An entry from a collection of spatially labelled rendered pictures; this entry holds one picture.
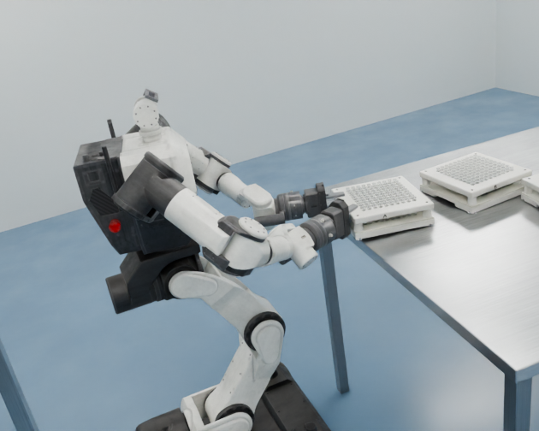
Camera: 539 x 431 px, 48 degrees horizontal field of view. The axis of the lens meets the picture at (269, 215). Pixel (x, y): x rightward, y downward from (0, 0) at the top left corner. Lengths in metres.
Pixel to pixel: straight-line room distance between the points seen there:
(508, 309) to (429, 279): 0.22
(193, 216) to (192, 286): 0.43
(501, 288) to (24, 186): 3.98
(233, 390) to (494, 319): 0.97
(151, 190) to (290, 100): 3.97
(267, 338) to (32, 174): 3.28
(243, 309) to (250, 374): 0.25
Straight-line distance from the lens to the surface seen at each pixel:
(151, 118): 1.62
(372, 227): 1.80
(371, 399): 2.58
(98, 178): 1.63
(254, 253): 1.42
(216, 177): 2.02
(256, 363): 2.02
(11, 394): 2.54
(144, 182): 1.46
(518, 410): 1.44
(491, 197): 1.97
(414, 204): 1.82
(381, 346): 2.83
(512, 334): 1.42
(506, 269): 1.64
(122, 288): 1.79
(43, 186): 4.96
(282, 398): 2.34
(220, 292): 1.84
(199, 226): 1.40
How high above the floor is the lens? 1.75
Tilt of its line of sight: 25 degrees down
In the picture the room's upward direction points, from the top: 9 degrees counter-clockwise
